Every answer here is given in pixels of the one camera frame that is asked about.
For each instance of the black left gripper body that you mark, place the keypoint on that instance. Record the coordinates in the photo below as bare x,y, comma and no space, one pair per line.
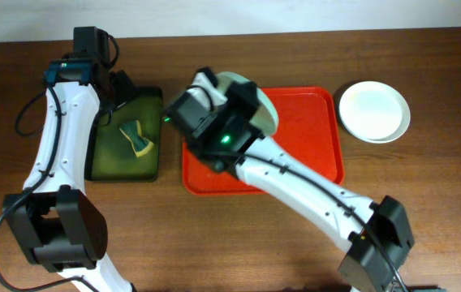
122,86

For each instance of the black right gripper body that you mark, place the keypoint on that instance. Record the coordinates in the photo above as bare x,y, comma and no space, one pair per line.
227,113

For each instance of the yellow green scrub sponge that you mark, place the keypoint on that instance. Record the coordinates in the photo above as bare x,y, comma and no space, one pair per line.
132,131

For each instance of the pale green plate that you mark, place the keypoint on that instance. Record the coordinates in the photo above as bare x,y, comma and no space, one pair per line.
266,117

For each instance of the cream white plate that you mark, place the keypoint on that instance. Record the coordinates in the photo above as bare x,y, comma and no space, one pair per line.
374,112

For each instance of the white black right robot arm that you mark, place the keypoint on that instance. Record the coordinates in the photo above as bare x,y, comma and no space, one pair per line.
375,237

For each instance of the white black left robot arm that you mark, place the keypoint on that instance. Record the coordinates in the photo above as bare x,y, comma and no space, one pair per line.
54,223

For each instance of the black tray with soapy water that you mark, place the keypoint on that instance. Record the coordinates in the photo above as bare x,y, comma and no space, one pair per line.
110,155

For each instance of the red plastic serving tray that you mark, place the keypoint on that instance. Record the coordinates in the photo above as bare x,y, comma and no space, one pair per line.
307,129

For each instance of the black base block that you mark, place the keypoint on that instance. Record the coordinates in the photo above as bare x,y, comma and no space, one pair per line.
426,289

